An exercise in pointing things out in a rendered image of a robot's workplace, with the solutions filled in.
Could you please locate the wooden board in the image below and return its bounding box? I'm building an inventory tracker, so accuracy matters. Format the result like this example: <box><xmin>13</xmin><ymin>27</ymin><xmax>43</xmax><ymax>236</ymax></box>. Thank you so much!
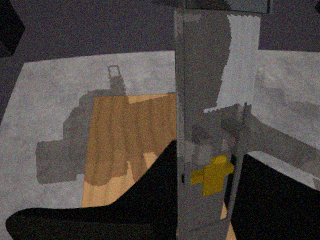
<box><xmin>81</xmin><ymin>93</ymin><xmax>177</xmax><ymax>208</ymax></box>

